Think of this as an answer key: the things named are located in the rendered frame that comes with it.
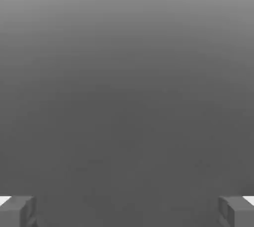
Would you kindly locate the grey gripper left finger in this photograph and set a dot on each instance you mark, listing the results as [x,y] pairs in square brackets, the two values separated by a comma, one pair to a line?
[13,212]

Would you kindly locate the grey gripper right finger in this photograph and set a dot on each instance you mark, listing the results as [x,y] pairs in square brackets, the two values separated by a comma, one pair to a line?
[239,213]

